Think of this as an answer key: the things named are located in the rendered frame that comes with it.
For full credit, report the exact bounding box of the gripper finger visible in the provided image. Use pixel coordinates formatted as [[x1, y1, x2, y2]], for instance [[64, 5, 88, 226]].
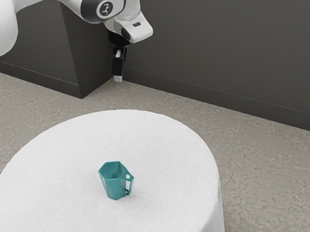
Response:
[[110, 46, 128, 82]]

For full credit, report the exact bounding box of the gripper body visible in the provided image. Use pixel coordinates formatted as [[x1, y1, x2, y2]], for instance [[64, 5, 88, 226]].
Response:
[[107, 31, 132, 51]]

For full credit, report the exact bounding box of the teal faceted mug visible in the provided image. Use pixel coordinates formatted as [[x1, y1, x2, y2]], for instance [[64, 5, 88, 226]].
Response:
[[96, 159, 136, 202]]

